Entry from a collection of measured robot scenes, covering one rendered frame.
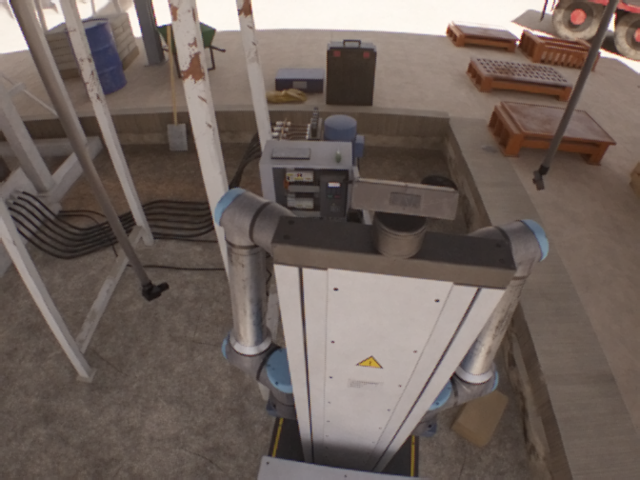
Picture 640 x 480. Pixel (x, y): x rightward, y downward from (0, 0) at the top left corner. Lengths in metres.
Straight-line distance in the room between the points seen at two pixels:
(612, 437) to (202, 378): 2.31
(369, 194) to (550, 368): 2.01
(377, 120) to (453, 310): 3.54
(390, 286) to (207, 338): 2.10
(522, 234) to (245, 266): 0.71
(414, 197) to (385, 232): 0.06
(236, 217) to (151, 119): 3.67
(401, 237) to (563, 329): 2.13
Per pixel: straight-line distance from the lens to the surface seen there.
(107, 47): 5.48
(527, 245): 0.96
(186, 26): 1.18
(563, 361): 2.40
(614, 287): 3.01
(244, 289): 1.08
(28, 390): 2.96
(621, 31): 9.44
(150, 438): 2.41
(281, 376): 1.26
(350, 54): 4.00
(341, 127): 2.34
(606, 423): 2.37
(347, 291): 0.57
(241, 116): 4.14
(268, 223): 0.88
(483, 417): 2.27
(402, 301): 0.58
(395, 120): 4.05
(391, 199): 0.46
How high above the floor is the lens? 2.14
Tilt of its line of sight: 46 degrees down
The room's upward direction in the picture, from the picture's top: straight up
